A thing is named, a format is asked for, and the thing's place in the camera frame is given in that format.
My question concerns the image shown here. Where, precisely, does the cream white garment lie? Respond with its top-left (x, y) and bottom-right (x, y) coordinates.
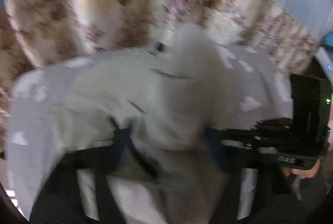
top-left (54, 24), bottom-right (234, 223)

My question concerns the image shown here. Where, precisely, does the person's right hand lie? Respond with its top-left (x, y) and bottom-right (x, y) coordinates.
top-left (282, 159), bottom-right (321, 179)

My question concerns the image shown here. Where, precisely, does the grey patterned bed sheet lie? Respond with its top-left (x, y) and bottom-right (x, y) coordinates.
top-left (7, 46), bottom-right (292, 217)

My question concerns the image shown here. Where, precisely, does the floral curtain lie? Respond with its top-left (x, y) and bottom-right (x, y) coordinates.
top-left (0, 0), bottom-right (321, 151)

